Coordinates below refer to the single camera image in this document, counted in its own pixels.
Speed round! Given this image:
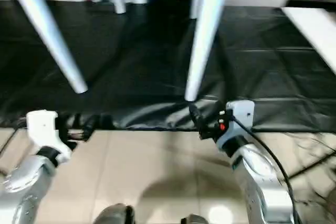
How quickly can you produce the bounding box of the black work mat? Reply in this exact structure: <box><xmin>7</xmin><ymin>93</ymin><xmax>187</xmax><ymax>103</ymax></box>
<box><xmin>0</xmin><ymin>0</ymin><xmax>336</xmax><ymax>133</ymax></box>

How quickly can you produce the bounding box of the white sheet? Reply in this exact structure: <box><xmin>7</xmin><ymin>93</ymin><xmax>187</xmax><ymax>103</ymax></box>
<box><xmin>282</xmin><ymin>6</ymin><xmax>336</xmax><ymax>75</ymax></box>

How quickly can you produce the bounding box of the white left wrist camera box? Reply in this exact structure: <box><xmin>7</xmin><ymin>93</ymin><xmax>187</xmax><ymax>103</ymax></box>
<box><xmin>25</xmin><ymin>110</ymin><xmax>73</xmax><ymax>165</ymax></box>

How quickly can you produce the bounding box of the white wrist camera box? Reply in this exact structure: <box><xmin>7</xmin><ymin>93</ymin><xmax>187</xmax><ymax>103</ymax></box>
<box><xmin>216</xmin><ymin>100</ymin><xmax>256</xmax><ymax>152</ymax></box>
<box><xmin>25</xmin><ymin>110</ymin><xmax>73</xmax><ymax>165</ymax></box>

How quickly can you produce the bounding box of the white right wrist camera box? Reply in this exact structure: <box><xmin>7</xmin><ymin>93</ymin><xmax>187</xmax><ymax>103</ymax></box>
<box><xmin>216</xmin><ymin>100</ymin><xmax>256</xmax><ymax>152</ymax></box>

